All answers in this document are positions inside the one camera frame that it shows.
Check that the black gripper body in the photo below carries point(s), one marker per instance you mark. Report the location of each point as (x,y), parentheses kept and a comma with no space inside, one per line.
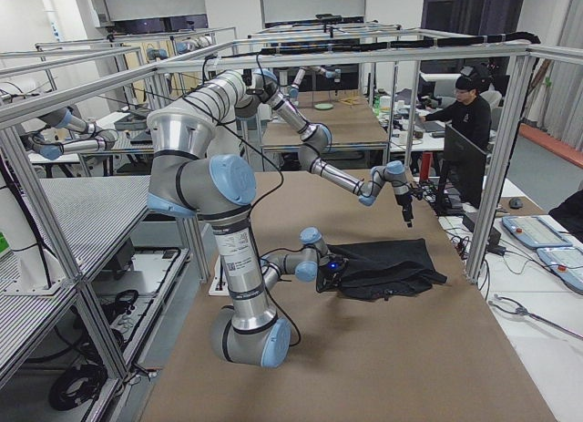
(404,203)
(329,276)

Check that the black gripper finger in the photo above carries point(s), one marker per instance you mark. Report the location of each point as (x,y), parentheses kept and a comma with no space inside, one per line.
(408,218)

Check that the black printed t-shirt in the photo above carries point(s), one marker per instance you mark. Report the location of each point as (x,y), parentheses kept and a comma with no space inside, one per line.
(380,270)

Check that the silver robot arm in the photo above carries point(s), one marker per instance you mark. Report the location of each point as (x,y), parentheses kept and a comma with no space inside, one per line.
(261,87)
(183,184)

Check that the black Huawei monitor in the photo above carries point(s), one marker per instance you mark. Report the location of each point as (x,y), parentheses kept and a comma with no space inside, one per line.
(462,174)

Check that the man with headset seated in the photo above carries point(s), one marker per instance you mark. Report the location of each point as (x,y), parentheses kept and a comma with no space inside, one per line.
(470,114)

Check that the black computer mouse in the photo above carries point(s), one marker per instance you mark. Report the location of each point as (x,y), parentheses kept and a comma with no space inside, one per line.
(515,203)

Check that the blue teach pendant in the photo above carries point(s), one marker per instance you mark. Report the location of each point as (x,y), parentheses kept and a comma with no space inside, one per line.
(534,232)
(565,263)

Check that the black grabber stick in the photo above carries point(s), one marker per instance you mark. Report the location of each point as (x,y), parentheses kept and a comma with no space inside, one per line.
(513,307)

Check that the grey slatted work table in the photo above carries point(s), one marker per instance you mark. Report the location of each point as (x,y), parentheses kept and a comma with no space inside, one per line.
(84,221)

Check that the aluminium frame post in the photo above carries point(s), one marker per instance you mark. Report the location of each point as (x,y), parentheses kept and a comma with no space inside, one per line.
(505,142)

